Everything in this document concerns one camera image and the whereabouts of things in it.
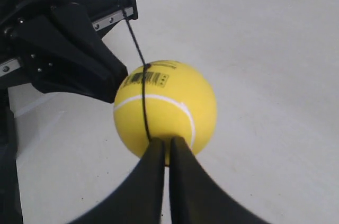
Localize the black hanging string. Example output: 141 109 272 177
105 0 153 140

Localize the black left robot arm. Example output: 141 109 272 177
1 0 138 223

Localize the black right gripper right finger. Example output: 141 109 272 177
169 137 267 224

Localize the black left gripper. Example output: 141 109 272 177
1 0 137 103

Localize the yellow tennis ball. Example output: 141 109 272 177
113 60 217 165

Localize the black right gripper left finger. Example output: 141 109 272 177
72 139 165 223

